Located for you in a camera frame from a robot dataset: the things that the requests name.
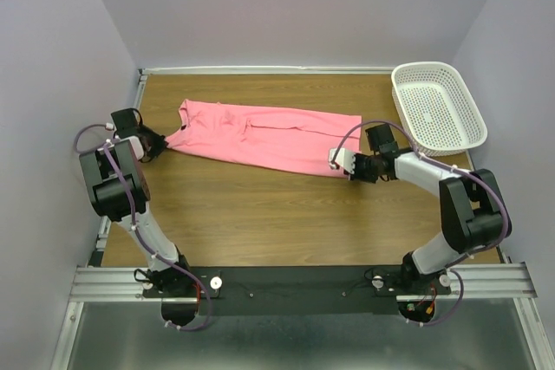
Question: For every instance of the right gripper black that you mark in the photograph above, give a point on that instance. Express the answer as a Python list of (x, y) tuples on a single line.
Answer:
[(362, 169)]

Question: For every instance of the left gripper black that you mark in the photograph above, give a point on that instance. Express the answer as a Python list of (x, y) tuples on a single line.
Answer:
[(153, 145)]

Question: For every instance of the pink t shirt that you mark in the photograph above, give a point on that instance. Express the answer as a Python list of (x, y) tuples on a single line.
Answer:
[(278, 138)]

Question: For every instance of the white perforated plastic basket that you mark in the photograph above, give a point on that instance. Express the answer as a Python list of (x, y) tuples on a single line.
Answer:
[(436, 108)]

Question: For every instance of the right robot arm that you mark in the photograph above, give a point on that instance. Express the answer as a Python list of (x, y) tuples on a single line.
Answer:
[(473, 215)]

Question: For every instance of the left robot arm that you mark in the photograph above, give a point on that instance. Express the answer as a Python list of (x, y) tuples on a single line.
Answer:
[(110, 157)]

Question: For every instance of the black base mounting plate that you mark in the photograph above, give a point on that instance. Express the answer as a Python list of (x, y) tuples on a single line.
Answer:
[(316, 290)]

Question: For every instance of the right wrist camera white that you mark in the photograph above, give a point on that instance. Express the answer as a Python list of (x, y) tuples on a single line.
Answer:
[(342, 160)]

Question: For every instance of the aluminium frame rail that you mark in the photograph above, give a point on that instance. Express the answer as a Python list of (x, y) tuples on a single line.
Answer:
[(224, 215)]

